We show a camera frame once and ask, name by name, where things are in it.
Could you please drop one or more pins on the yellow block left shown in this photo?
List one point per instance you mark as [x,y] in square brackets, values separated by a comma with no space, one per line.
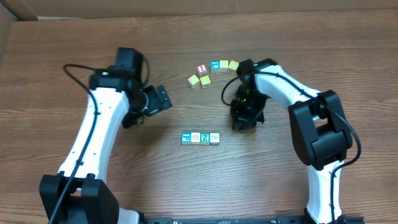
[194,81]

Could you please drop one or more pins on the blue letter P block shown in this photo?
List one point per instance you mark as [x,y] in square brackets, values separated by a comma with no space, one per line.
[186,138]

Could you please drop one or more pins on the green letter Z block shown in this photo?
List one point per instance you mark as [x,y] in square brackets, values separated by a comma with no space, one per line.
[205,138]

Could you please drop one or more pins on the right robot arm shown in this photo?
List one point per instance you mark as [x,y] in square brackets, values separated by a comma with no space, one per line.
[319,130]

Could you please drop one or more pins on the white natural wood block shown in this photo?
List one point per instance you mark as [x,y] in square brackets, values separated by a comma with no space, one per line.
[195,138]

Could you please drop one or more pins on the red letter I block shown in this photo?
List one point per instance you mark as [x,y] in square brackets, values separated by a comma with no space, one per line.
[202,70]

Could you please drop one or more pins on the yellow block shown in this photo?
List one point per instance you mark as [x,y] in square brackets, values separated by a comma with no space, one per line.
[224,66]
[194,81]
[233,66]
[205,81]

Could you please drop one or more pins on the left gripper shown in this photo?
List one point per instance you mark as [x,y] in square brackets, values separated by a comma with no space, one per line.
[155,103]

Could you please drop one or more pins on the red letter Q block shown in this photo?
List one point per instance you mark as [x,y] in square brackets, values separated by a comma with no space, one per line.
[214,139]

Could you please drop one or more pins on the yellow block middle top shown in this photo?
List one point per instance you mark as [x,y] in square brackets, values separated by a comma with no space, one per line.
[224,66]

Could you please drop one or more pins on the yellow block far right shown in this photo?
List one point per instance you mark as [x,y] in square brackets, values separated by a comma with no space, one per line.
[233,66]

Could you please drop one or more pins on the cardboard box corner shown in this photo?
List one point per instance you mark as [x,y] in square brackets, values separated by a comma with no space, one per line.
[12,11]

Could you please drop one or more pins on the yellow block centre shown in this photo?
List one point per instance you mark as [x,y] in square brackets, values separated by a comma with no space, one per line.
[205,81]

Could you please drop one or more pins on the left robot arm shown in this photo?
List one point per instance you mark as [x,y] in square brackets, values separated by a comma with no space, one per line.
[118,96]

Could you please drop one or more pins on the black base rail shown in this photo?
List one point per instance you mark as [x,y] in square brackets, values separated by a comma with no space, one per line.
[301,219]

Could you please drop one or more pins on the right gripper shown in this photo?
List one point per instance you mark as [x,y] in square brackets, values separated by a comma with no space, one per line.
[240,117]

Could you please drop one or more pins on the blue picture block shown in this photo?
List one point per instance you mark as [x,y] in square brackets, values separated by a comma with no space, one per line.
[215,66]

